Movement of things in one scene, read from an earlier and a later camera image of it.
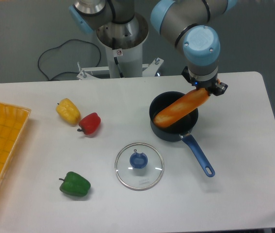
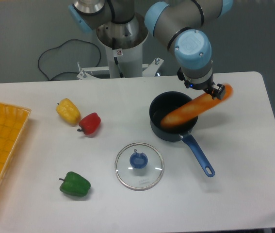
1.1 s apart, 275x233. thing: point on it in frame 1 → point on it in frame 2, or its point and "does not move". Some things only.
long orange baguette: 196,98 → 195,108
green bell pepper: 74,184 does not move
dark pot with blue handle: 177,130 does not move
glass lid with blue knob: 139,166 does not move
